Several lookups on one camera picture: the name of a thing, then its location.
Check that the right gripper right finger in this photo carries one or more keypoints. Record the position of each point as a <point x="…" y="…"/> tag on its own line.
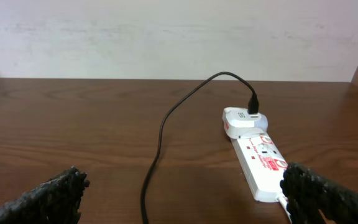
<point x="313" y="198"/>

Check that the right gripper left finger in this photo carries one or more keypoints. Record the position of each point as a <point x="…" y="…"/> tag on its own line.
<point x="54" y="201"/>

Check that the white USB charger adapter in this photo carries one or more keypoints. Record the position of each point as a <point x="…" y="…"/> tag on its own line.
<point x="239" y="124"/>

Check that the white power strip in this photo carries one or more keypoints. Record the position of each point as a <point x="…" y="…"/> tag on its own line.
<point x="263" y="166"/>

